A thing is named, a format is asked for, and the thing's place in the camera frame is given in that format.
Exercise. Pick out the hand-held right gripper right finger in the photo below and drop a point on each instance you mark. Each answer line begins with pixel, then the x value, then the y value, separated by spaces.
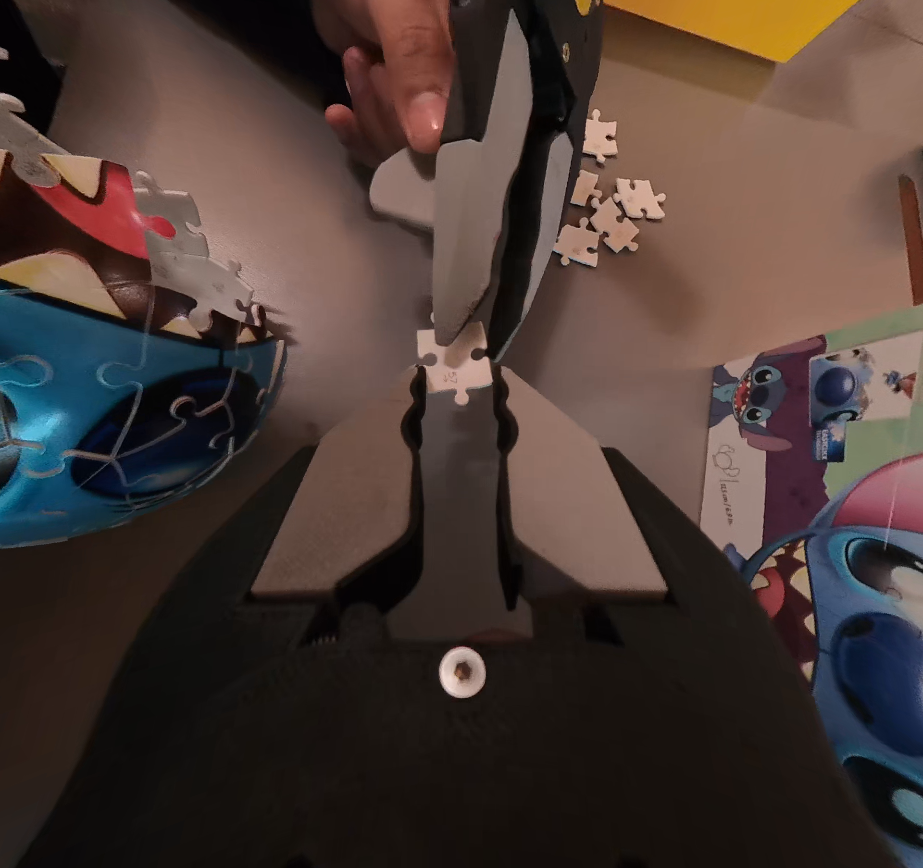
pixel 584 522

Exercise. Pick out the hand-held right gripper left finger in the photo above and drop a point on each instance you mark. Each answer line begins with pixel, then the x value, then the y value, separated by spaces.
pixel 339 515

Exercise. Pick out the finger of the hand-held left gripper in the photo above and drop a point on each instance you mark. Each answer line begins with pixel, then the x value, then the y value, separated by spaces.
pixel 476 233
pixel 552 197

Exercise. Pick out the blue cartoon puzzle ball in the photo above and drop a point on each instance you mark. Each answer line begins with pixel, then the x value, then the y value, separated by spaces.
pixel 108 378

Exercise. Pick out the cartoon printed puzzle box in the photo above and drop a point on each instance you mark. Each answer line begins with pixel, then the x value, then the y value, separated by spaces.
pixel 829 486

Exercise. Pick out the person's left hand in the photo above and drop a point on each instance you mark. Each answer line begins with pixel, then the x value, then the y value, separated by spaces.
pixel 389 17

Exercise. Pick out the yellow plastic bin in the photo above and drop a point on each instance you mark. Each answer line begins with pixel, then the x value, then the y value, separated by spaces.
pixel 757 3

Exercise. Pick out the brown wooden strip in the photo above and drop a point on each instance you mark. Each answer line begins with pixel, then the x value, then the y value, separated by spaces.
pixel 912 233

